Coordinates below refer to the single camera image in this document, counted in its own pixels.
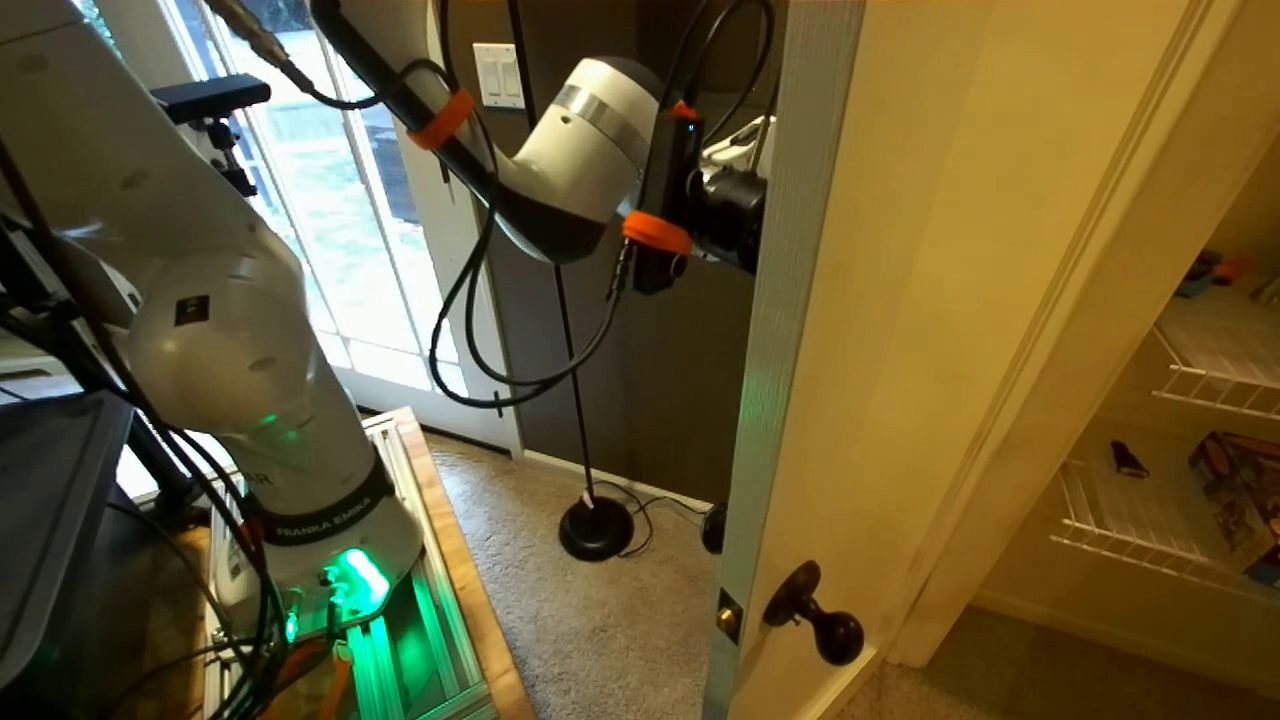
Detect white panel door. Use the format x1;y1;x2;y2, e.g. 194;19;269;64
700;0;1195;720

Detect large white wire shelf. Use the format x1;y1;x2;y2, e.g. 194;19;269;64
1049;474;1280;606

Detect white glass french door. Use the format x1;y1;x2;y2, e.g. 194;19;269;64
75;0;522;456

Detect colourful printed box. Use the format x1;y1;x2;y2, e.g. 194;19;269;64
1185;427;1280;592

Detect white door frame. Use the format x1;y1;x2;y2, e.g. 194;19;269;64
882;0;1280;674

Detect black metal frame strut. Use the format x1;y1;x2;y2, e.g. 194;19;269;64
0;226;214;534

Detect black inner door knob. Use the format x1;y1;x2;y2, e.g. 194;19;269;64
760;558;869;670

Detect brass door latch plate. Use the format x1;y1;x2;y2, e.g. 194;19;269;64
711;588;748;650

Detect black floor lamp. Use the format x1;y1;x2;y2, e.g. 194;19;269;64
502;0;641;565

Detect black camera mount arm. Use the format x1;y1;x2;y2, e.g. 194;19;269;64
194;117;263;201

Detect black robot arm cables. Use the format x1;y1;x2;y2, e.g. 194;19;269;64
213;0;780;414

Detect orange cable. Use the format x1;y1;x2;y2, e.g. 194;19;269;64
271;637;357;720

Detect small dark shelf item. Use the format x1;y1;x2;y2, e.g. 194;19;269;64
1107;435;1151;484

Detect black stereo camera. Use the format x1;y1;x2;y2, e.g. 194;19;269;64
146;72;275;128

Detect orange and blue shelf items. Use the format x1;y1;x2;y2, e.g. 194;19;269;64
1173;248;1255;304

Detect small white wire shelf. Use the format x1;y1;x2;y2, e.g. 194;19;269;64
1149;284;1280;427

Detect white wall switch plate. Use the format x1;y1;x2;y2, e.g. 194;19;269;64
467;40;528;117

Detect black cables at robot base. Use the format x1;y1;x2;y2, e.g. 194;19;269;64
0;143;296;720

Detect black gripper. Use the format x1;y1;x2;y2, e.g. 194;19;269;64
685;117;776;278

